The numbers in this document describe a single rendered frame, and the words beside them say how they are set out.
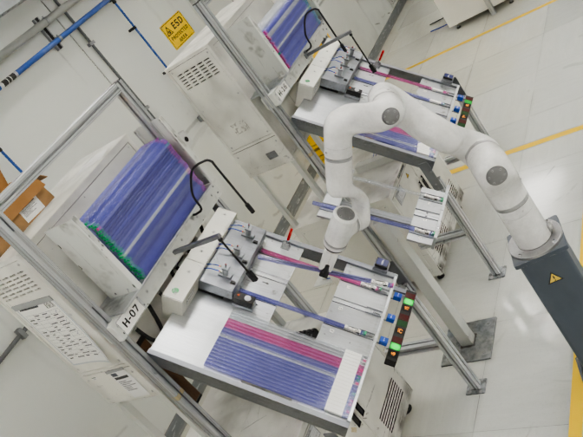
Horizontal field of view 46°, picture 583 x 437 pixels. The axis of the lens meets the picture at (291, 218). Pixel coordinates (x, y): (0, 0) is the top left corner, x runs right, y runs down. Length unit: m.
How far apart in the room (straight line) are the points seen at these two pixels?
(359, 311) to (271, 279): 0.35
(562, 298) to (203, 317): 1.26
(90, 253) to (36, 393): 1.63
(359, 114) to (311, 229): 1.73
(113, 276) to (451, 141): 1.17
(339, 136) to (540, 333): 1.49
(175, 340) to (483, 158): 1.19
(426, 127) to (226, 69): 1.41
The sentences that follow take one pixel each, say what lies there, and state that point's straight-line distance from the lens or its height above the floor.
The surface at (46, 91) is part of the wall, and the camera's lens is 4.34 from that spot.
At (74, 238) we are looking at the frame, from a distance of 2.30.
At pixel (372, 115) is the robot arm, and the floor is 1.44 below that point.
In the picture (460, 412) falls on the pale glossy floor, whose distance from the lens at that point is 3.12.
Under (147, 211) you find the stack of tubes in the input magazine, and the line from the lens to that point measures 2.44.
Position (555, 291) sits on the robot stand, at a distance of 2.54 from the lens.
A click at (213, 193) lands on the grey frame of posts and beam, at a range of 2.72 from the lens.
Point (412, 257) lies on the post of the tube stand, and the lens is 3.01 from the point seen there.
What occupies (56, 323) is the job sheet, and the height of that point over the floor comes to 1.43.
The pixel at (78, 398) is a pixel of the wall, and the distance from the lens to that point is 3.95.
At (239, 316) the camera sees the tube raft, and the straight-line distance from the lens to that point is 2.47.
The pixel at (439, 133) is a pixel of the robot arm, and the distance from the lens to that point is 2.17.
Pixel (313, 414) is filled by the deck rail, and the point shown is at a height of 0.80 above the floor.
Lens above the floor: 2.15
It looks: 23 degrees down
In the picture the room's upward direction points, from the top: 38 degrees counter-clockwise
